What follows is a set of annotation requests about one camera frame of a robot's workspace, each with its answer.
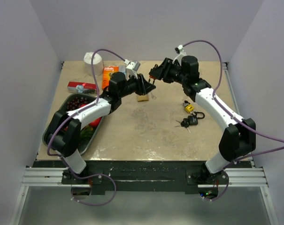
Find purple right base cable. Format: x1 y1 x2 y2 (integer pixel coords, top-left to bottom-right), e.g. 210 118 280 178
202 168 230 202

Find orange razor box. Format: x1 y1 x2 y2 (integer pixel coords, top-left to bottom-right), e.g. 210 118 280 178
102 66 119 89

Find dark red grape bunch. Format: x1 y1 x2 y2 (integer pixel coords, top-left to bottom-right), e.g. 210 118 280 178
61 96 95 112

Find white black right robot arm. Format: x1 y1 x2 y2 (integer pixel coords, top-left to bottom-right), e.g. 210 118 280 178
149 56 256 184

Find black padlock with keys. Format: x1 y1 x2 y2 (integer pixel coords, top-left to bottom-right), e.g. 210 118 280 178
176 112 205 133

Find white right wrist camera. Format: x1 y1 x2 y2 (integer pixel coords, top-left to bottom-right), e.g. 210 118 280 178
173 45 187 62

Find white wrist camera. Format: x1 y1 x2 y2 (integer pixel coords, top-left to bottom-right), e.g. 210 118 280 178
173 45 187 62
124 59 141 78

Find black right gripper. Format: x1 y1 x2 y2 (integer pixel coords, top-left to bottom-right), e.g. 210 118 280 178
150 58 187 85

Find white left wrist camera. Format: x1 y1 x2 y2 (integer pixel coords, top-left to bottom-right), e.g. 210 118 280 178
124 59 141 78

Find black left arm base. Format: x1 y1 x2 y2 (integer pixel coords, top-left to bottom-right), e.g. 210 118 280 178
61 165 111 195

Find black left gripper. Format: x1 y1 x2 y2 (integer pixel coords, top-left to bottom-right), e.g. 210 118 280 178
119 72 155 98

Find red toothpaste box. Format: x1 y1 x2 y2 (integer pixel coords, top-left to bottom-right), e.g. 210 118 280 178
67 82 97 94

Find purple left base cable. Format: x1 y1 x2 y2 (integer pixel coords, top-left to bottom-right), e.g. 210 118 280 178
61 168 117 206

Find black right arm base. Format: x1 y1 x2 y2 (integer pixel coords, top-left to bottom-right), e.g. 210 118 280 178
185 163 229 200

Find brass padlock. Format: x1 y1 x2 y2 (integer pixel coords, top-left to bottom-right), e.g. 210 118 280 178
137 94 149 102

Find green leaves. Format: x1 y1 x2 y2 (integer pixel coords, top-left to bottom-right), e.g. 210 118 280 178
80 126 94 141

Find dark grey fruit tray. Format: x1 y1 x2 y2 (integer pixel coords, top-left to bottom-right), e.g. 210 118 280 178
42 94 103 154

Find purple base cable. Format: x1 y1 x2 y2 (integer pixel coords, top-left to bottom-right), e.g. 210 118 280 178
202 168 230 202
61 168 117 206

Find white toilet paper roll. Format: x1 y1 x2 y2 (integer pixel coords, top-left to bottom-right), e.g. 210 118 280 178
84 52 104 76

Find red apple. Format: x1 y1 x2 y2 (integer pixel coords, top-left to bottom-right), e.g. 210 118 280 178
89 117 102 128

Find yellow padlock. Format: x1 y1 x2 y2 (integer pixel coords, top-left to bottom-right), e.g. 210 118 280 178
183 100 194 114

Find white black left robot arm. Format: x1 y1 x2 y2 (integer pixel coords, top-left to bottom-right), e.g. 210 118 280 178
43 72 156 184

